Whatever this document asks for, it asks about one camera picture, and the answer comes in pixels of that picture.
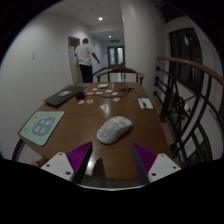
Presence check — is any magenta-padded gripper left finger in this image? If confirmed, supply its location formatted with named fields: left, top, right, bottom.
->
left=40, top=141, right=94, bottom=185

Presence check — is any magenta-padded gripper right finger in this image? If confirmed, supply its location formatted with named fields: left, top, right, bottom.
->
left=131, top=142, right=182, bottom=185

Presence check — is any white perforated computer mouse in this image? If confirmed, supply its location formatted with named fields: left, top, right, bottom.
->
left=96, top=115, right=134, bottom=145

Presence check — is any light green printed mouse pad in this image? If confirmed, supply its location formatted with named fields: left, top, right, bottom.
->
left=19, top=110, right=66, bottom=147

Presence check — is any white paper sheet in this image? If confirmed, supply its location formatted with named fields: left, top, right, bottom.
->
left=137, top=97, right=155, bottom=110

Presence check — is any black pen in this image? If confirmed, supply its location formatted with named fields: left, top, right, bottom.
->
left=139, top=98, right=148, bottom=110

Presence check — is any black closed laptop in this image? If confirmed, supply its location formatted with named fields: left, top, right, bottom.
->
left=43, top=86, right=89, bottom=108

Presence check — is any wooden armchair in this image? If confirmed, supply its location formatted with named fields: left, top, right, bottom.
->
left=95, top=65, right=146, bottom=85

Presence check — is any open white doorway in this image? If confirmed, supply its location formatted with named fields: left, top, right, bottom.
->
left=67, top=35, right=83, bottom=84

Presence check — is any black railing with wooden handrail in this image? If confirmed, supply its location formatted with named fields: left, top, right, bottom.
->
left=153, top=55, right=224, bottom=168

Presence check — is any dark framed window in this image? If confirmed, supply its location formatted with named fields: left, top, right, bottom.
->
left=168, top=28, right=204, bottom=92

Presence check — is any person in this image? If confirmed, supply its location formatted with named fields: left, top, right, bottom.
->
left=74, top=37, right=101, bottom=84

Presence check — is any glass double door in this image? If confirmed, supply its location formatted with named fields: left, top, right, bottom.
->
left=107, top=45, right=126, bottom=67

